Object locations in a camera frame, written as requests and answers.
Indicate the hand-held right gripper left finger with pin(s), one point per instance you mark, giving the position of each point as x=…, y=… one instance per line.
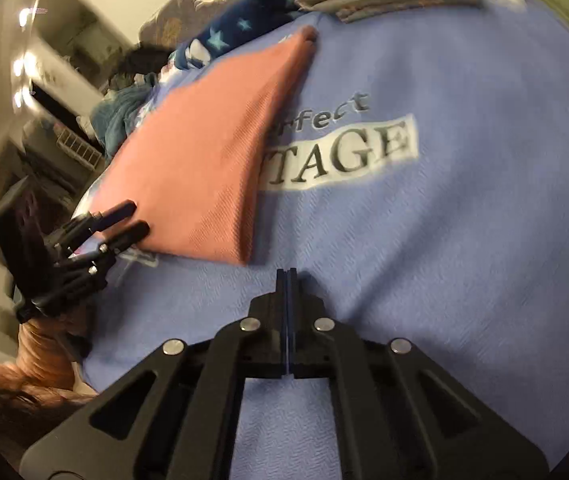
x=214, y=385

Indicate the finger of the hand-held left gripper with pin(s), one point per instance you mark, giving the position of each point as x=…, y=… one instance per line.
x=114, y=211
x=129, y=235

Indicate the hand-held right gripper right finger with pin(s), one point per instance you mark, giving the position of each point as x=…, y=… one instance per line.
x=369, y=385

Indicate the salmon pink long-sleeve shirt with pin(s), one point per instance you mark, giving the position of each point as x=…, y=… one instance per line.
x=204, y=160

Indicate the pile of dark clothes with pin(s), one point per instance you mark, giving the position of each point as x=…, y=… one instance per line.
x=137, y=67

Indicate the stack of folded clothes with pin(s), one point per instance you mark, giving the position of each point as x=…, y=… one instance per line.
x=404, y=2

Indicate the teal blanket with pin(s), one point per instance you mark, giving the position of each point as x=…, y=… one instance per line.
x=117, y=115

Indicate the blue printed bed sheet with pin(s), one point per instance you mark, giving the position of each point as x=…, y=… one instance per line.
x=414, y=260

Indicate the deer-print upright mattress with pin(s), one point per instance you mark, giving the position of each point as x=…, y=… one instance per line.
x=189, y=5

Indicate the navy star-print fleece blanket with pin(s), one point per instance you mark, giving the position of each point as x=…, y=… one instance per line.
x=244, y=25

